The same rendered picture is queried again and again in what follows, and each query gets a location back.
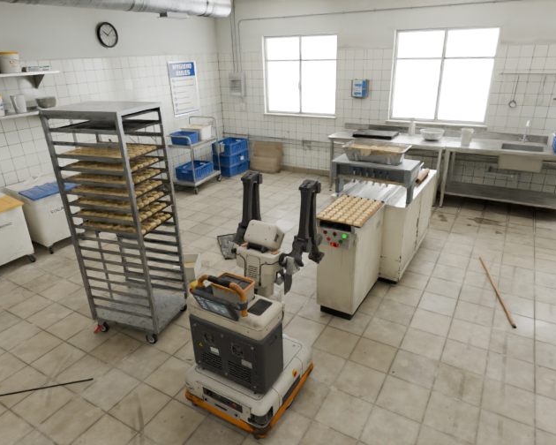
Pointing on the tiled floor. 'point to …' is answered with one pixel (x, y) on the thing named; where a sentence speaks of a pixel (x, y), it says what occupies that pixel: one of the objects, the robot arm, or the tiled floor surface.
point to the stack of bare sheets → (226, 244)
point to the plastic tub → (191, 266)
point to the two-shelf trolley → (194, 158)
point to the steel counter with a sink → (522, 151)
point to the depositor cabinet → (401, 225)
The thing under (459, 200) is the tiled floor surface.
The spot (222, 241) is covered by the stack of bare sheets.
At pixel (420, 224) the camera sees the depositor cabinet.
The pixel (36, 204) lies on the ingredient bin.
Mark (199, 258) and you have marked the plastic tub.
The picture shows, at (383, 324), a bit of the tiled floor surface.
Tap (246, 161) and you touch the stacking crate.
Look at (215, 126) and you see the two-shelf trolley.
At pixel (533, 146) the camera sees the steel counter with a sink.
